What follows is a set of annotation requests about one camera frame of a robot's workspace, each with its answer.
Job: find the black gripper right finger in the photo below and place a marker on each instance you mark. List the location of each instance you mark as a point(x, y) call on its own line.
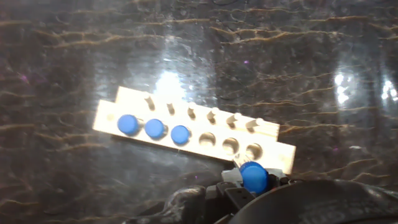
point(278, 179)

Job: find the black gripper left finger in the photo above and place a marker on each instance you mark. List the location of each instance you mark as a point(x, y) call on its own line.
point(230, 189)

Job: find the blue capped glass test tube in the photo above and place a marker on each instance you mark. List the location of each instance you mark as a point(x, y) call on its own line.
point(180, 134)
point(128, 124)
point(254, 177)
point(154, 128)

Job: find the wooden test tube rack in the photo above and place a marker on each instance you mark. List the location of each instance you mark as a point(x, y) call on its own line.
point(192, 124)

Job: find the dark marble pattern mat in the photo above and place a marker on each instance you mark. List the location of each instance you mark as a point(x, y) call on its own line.
point(77, 62)

